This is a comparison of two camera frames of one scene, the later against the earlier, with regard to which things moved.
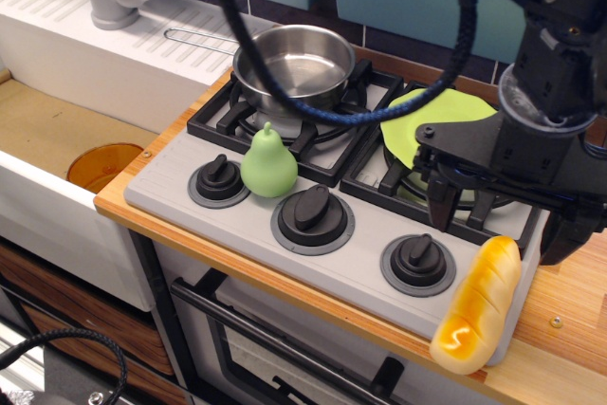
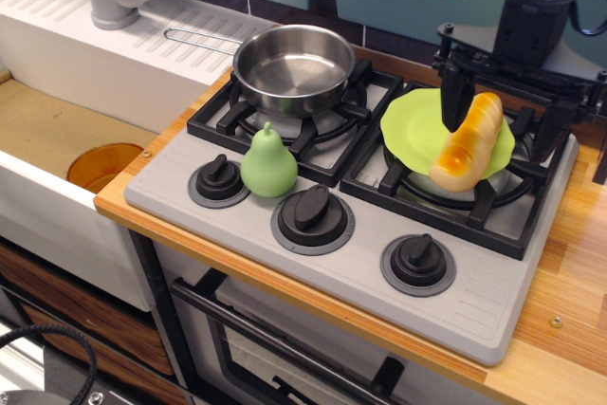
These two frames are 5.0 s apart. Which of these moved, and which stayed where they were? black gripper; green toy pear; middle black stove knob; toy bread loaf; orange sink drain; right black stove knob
Moved: black gripper; toy bread loaf
Stayed: orange sink drain; right black stove knob; middle black stove knob; green toy pear
